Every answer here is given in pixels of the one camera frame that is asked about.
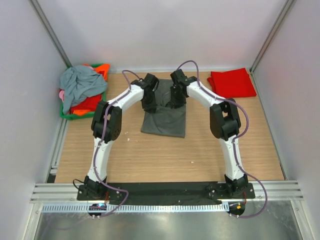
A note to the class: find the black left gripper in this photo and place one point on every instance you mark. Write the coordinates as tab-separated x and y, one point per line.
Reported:
152	106

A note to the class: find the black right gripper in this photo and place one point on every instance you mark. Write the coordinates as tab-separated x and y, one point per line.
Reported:
178	103

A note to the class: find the dark grey t shirt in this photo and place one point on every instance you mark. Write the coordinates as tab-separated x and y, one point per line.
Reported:
165	121

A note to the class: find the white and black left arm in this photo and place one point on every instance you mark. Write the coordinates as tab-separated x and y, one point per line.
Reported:
106	127

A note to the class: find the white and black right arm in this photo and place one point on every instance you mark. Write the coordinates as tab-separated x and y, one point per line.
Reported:
224	123

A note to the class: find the orange t shirt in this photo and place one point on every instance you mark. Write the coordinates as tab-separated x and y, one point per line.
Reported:
101	69

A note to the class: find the folded red t shirt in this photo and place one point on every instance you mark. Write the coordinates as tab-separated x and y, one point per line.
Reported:
232	84

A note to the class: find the red t shirt in basket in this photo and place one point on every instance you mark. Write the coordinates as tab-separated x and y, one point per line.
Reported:
89	104

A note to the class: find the light blue t shirt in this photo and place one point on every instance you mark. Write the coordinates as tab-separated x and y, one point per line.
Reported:
78	83

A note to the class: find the green plastic basket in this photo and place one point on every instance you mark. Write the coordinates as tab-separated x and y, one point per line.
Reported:
82	114

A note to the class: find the pink garment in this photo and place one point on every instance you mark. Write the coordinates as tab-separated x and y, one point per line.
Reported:
61	95

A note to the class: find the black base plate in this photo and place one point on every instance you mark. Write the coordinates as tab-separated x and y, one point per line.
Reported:
180	193

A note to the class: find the slotted white cable duct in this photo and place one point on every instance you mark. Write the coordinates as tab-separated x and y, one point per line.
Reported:
101	208

